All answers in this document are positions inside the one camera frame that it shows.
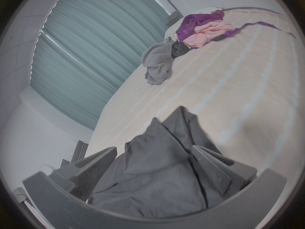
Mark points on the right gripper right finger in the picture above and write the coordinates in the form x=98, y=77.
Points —
x=214, y=173

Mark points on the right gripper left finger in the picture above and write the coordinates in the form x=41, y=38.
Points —
x=90, y=173

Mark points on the black T-shirt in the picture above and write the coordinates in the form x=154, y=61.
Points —
x=154, y=170

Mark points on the bed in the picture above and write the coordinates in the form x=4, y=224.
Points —
x=238, y=87

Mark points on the black chest of drawers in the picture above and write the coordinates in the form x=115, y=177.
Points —
x=79, y=150

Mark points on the blue-green curtain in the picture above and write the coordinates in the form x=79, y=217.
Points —
x=107, y=27
x=71, y=85

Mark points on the grey garment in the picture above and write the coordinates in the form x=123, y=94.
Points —
x=157, y=58

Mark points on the small black garment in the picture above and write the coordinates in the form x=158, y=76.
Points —
x=180, y=49

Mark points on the pink garment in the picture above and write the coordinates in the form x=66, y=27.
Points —
x=209, y=32

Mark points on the white printed pillow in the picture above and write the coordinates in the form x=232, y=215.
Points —
x=170, y=31

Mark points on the purple garment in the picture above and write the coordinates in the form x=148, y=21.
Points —
x=190, y=25

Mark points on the purple ribbon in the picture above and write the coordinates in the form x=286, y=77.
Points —
x=292, y=35

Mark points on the grey bedside table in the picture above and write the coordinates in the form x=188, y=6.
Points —
x=172, y=17

